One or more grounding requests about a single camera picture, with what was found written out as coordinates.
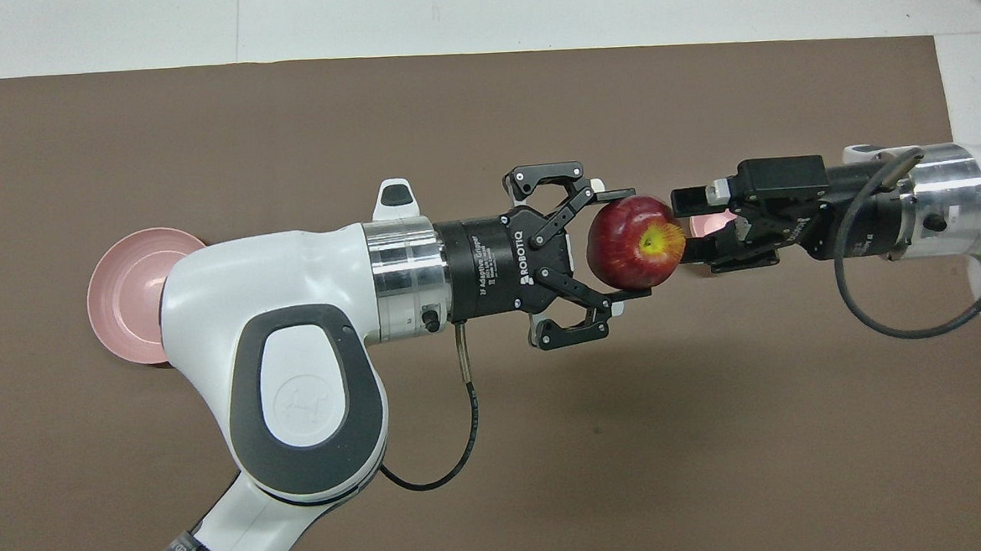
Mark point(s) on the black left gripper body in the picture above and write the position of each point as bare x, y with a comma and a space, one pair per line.
490, 267

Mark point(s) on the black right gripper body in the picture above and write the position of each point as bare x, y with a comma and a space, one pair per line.
857, 214

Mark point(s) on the brown table mat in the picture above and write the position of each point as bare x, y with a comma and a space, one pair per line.
551, 474

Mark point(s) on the pink plate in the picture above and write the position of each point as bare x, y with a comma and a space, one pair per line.
122, 295

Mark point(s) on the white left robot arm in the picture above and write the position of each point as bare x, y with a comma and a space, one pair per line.
291, 319

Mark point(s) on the pink bowl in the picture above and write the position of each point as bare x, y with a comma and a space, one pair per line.
710, 226

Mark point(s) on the red apple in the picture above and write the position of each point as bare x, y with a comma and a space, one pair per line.
632, 247

